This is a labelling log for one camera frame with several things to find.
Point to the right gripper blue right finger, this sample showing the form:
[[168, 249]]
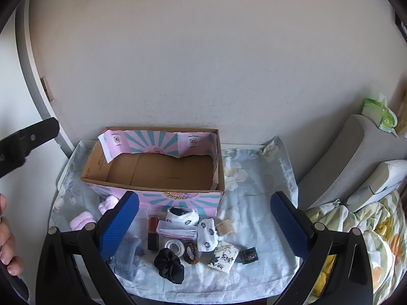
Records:
[[292, 224]]

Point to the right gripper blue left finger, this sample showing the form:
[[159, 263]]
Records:
[[115, 223]]

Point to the pink fluffy sock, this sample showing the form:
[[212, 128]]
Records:
[[79, 222], [109, 203]]

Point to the red black box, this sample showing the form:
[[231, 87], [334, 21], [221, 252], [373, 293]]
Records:
[[153, 236]]

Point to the small black box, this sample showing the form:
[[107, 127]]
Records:
[[248, 256]]

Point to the clear plastic container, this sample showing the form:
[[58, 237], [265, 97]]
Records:
[[176, 231]]

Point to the beige round jar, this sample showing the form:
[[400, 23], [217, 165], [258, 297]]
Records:
[[224, 227]]

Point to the white patterned sock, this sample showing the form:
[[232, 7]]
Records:
[[207, 236], [181, 216]]

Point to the white tissue pack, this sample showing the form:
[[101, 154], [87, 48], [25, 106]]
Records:
[[224, 256]]

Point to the brown scrunchie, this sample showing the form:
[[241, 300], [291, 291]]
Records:
[[191, 253]]

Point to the blue grey fluffy sock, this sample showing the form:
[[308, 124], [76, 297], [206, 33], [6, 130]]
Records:
[[125, 263]]

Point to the person's left hand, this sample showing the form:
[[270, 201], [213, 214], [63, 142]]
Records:
[[13, 263]]

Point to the floral light blue cloth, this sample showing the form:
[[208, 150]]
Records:
[[251, 177]]

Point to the white tape roll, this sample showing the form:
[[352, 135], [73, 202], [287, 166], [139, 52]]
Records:
[[176, 246]]

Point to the pink cardboard box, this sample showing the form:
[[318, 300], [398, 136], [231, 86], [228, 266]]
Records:
[[165, 167]]

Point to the grey sofa cushion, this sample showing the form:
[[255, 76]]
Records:
[[356, 152]]

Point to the green wet wipes pack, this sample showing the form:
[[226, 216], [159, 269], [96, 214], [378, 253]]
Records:
[[377, 110]]

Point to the white door frame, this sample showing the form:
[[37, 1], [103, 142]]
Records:
[[38, 92]]

